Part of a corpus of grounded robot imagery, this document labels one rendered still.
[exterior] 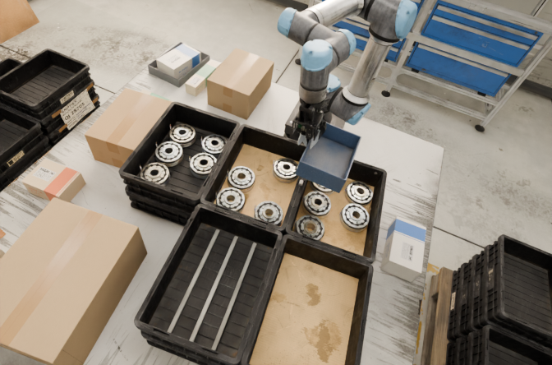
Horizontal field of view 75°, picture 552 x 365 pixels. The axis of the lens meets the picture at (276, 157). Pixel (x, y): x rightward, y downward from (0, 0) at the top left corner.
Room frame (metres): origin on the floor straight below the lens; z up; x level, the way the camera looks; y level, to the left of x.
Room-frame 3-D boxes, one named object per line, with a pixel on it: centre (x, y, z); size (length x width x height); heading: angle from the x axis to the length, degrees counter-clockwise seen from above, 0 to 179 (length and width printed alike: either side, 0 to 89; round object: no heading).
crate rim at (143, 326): (0.38, 0.10, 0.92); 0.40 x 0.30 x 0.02; 172
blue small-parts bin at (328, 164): (0.77, -0.17, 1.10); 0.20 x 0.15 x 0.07; 167
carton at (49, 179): (0.67, 0.81, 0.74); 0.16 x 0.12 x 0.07; 79
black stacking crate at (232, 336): (0.38, 0.10, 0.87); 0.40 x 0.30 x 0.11; 172
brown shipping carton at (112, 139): (0.97, 0.62, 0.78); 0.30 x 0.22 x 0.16; 173
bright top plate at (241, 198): (0.68, 0.13, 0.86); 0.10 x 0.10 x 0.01
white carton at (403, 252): (0.70, -0.55, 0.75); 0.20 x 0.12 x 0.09; 169
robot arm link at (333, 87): (1.25, -0.15, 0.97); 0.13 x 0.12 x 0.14; 61
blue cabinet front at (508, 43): (2.51, -1.22, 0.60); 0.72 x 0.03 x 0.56; 76
